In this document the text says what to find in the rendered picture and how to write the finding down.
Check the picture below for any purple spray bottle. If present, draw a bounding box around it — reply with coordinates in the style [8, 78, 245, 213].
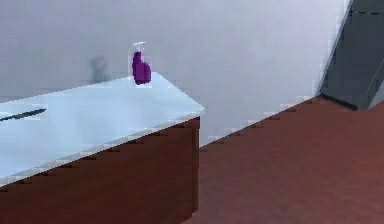
[131, 41, 153, 86]

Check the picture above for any brown cabinet with white worktop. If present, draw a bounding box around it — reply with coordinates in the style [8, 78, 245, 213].
[0, 71, 206, 224]

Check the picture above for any dark grey fridge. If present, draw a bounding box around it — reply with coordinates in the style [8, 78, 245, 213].
[318, 0, 384, 111]

